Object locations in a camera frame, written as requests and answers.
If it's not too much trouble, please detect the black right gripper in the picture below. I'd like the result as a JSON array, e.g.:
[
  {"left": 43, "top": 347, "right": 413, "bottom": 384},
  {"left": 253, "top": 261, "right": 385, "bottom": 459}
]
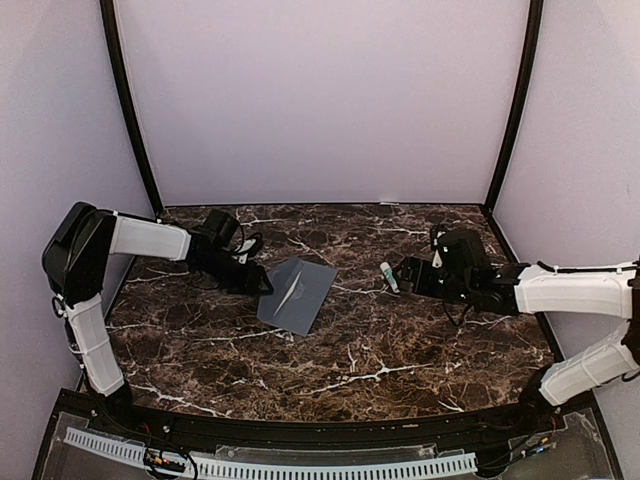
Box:
[{"left": 393, "top": 256, "right": 475, "bottom": 305}]

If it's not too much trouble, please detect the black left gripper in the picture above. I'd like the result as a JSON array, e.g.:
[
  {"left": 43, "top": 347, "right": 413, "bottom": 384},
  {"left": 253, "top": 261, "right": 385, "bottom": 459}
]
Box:
[{"left": 196, "top": 249, "right": 270, "bottom": 294}]

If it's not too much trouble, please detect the green and white glue stick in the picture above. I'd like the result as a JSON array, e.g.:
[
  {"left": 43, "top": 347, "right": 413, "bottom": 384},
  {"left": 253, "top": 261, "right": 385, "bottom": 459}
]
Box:
[{"left": 380, "top": 262, "right": 400, "bottom": 294}]

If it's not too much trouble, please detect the grey paper envelope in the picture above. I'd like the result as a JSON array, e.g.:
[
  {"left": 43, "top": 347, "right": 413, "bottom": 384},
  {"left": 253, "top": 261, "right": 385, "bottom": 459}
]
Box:
[{"left": 257, "top": 257, "right": 337, "bottom": 336}]

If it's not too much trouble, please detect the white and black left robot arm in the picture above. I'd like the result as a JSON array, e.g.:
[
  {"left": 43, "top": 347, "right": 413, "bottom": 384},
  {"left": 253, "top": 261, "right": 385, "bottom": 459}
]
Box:
[{"left": 42, "top": 202, "right": 274, "bottom": 436}]

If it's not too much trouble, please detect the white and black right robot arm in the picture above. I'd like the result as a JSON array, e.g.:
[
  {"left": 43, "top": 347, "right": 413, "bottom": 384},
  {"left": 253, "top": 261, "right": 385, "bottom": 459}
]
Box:
[{"left": 383, "top": 226, "right": 639, "bottom": 434}]

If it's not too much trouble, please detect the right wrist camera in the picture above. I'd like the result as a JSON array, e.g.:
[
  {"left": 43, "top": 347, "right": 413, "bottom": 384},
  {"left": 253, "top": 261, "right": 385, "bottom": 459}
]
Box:
[{"left": 432, "top": 230, "right": 490, "bottom": 274}]

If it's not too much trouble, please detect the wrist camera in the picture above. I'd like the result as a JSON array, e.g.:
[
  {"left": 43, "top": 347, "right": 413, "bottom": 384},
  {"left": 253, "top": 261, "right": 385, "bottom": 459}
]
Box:
[
  {"left": 201, "top": 209, "right": 240, "bottom": 249},
  {"left": 432, "top": 230, "right": 490, "bottom": 274}
]

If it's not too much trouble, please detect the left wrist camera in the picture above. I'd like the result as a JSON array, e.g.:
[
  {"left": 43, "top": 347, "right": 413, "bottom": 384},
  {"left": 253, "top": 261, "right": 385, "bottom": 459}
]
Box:
[{"left": 201, "top": 209, "right": 240, "bottom": 249}]

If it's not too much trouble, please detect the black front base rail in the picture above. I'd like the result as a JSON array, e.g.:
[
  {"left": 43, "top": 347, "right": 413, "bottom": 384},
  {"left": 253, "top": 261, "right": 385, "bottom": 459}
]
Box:
[{"left": 49, "top": 377, "right": 601, "bottom": 459}]

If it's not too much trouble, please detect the white slotted cable duct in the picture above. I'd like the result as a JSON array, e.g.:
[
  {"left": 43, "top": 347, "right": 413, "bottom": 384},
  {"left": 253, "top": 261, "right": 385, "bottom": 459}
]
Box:
[{"left": 63, "top": 427, "right": 477, "bottom": 480}]

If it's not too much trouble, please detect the right black frame post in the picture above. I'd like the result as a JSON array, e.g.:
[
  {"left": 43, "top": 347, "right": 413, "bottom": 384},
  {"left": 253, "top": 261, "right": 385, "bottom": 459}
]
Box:
[{"left": 483, "top": 0, "right": 544, "bottom": 216}]

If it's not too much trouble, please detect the black frame post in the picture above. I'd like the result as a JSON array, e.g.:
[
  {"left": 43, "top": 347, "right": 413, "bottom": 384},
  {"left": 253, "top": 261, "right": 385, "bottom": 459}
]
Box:
[
  {"left": 99, "top": 0, "right": 164, "bottom": 216},
  {"left": 483, "top": 0, "right": 544, "bottom": 216}
]

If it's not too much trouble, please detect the left black frame post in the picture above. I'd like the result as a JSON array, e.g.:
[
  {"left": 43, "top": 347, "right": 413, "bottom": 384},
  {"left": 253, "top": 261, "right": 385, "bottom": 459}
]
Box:
[{"left": 99, "top": 0, "right": 164, "bottom": 216}]

